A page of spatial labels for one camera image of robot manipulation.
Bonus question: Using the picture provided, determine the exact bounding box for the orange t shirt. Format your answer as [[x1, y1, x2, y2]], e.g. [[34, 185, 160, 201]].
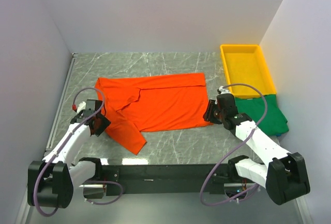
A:
[[95, 73, 210, 155]]

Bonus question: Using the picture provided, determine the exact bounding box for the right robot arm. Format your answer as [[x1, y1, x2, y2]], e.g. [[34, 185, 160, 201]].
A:
[[203, 93, 310, 205]]

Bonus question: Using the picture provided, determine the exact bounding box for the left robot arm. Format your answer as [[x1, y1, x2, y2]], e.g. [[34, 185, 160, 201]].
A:
[[27, 99, 111, 208]]

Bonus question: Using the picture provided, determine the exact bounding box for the yellow plastic bin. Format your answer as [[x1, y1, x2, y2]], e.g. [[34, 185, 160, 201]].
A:
[[220, 44, 276, 95]]

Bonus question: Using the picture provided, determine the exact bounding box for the folded green t shirt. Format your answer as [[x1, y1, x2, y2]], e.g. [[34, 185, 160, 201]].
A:
[[235, 95, 289, 136]]

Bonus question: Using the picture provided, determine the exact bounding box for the black base beam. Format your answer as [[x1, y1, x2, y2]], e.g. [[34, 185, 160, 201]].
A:
[[100, 164, 250, 195]]

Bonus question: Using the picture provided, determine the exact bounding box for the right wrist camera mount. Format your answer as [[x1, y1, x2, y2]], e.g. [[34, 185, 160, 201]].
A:
[[217, 86, 232, 95]]

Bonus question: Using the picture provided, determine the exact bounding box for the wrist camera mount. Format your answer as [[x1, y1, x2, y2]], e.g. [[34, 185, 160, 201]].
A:
[[217, 86, 232, 95], [72, 101, 86, 113]]

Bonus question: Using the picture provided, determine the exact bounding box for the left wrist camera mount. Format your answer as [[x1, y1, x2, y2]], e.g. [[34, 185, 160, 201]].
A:
[[72, 101, 86, 113]]

